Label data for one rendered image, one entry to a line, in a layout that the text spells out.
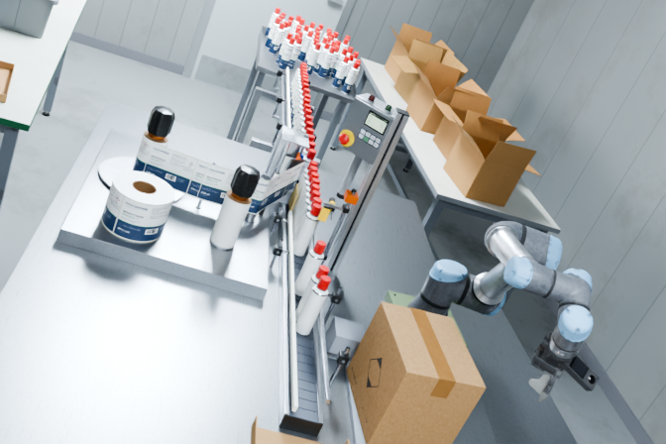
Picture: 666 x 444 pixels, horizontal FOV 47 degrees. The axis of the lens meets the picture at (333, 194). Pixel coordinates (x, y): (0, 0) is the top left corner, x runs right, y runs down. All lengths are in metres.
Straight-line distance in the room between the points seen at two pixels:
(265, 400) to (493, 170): 2.41
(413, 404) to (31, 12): 2.76
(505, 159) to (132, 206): 2.35
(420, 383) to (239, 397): 0.49
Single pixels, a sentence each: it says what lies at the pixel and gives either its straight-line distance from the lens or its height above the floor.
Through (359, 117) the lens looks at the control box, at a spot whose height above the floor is 1.41.
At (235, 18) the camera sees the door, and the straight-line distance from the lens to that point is 6.42.
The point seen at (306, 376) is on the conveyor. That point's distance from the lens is 2.24.
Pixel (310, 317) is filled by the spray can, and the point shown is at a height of 0.95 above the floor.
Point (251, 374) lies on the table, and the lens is 2.24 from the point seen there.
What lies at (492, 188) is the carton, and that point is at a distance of 4.30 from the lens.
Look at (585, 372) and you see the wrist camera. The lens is 2.11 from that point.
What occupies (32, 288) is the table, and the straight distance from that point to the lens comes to 2.30.
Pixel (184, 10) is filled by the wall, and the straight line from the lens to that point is 6.45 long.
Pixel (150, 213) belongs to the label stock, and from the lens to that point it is 2.46.
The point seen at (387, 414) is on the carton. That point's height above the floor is 0.97.
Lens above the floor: 2.22
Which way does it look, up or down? 24 degrees down
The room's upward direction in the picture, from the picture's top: 24 degrees clockwise
